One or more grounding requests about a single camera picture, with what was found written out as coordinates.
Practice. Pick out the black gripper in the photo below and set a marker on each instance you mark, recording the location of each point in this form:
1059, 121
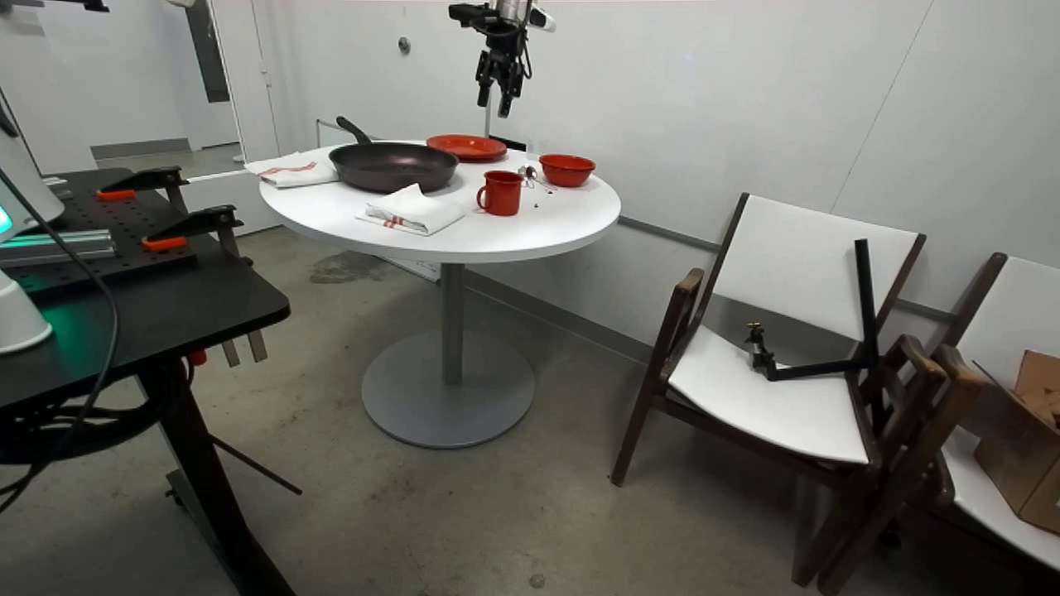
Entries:
503, 41

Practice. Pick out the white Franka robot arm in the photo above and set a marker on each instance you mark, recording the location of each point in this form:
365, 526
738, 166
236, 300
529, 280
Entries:
21, 319

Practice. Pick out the red plate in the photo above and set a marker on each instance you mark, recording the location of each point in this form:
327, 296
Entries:
468, 147

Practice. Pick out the small dark red object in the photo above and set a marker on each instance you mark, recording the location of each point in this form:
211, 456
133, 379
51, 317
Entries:
533, 173

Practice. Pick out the red bowl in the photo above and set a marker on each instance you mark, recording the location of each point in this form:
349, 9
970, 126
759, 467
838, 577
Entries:
567, 171

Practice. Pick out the black frying pan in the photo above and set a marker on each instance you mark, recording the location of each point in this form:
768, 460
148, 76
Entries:
392, 166

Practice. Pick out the white towel red stripes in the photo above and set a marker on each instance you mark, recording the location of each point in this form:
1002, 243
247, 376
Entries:
292, 171
412, 209

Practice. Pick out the white door narrow window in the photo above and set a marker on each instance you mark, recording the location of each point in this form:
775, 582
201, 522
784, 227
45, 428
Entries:
249, 66

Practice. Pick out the black robot desk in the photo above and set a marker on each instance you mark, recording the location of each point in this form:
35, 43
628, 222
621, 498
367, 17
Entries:
166, 308

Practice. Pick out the wooden chair white cushions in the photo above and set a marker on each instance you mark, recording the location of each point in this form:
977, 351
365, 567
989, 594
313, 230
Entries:
774, 386
1013, 308

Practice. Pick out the black metal stand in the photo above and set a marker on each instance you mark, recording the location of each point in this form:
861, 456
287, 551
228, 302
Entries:
861, 331

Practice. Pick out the brown cardboard box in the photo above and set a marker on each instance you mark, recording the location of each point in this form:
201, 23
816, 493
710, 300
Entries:
1021, 442

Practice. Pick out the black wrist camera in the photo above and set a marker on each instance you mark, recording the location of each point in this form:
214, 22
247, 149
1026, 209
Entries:
468, 13

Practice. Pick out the small round wall fixture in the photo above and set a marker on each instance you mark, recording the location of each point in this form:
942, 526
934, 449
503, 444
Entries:
405, 43

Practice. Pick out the round white pedestal table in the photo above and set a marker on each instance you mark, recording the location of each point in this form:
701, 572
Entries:
450, 319

